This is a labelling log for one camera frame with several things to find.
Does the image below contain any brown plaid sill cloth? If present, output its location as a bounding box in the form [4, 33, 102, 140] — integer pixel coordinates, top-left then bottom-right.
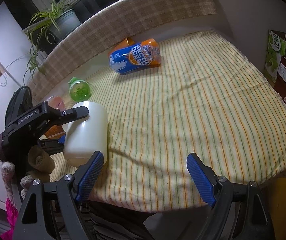
[28, 0, 217, 101]

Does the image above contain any orange paper cup back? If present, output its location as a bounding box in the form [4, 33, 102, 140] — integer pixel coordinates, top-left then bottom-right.
[108, 37, 135, 56]

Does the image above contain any orange paper cup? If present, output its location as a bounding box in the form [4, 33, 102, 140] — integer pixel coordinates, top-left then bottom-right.
[44, 125, 65, 139]
[108, 37, 135, 56]

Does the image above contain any gloved hand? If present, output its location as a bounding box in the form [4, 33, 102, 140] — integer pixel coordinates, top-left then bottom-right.
[0, 146, 55, 205]

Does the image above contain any orange paper cup front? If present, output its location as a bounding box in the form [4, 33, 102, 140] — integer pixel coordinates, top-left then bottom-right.
[44, 125, 65, 139]

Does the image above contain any green white cardboard box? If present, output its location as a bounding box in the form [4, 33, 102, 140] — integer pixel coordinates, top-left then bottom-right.
[264, 30, 286, 82]

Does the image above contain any white plastic cup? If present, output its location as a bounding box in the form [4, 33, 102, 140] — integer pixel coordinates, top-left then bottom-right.
[63, 101, 108, 167]

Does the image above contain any potted spider plant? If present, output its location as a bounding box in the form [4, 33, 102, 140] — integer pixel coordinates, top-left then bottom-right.
[25, 0, 81, 76]

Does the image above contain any blue Arctic Ocean cup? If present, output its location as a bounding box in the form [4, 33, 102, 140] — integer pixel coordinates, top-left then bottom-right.
[109, 38, 161, 75]

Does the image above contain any yellow striped table cloth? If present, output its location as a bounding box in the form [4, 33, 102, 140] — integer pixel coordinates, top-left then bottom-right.
[85, 31, 286, 212]

